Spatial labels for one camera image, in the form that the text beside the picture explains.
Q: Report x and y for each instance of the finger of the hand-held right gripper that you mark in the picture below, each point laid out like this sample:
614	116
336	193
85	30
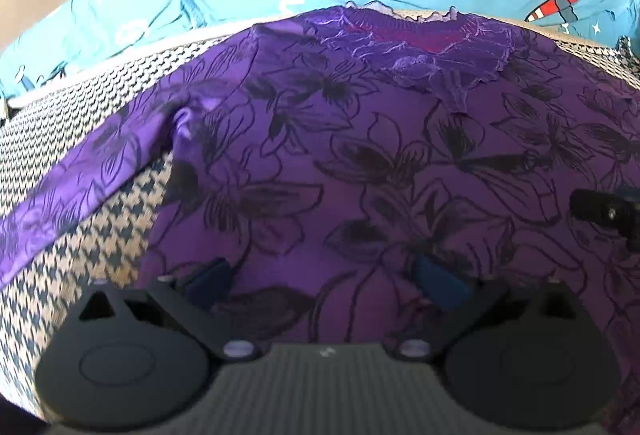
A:
600	210

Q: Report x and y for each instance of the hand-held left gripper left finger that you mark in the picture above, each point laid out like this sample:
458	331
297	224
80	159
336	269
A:
207	282

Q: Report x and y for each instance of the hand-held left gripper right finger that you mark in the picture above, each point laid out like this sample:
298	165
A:
442	285

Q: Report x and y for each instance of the purple floral garment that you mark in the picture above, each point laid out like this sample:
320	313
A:
380	155

